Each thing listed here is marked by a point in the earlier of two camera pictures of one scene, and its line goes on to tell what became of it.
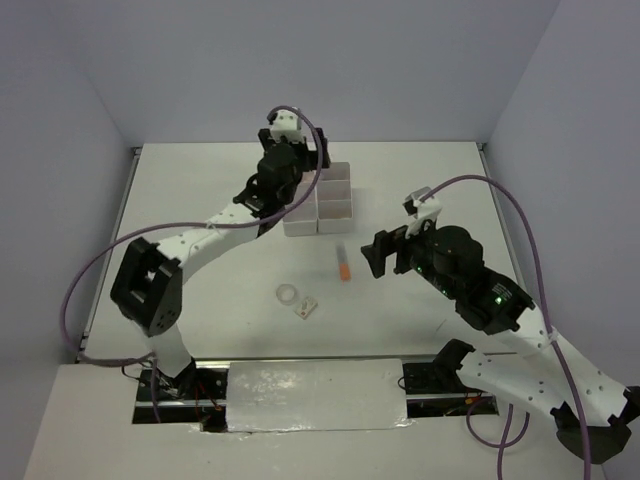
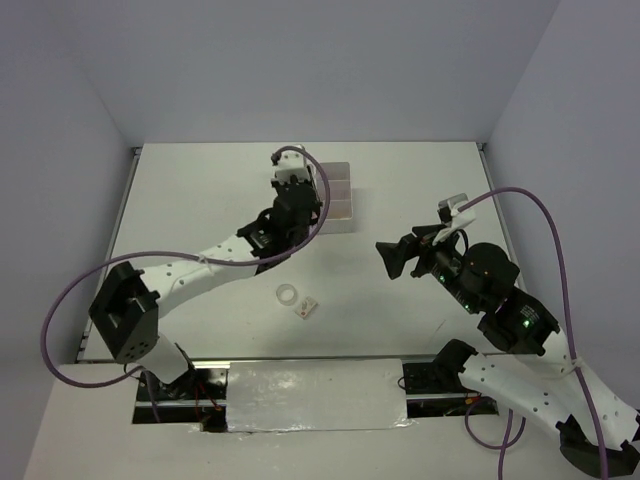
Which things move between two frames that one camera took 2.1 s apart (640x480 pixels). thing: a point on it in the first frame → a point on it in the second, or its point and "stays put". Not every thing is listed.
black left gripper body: [303, 158] → [301, 235]
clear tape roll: [286, 294] stays put
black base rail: [201, 395] stays put
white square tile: [305, 307] stays put
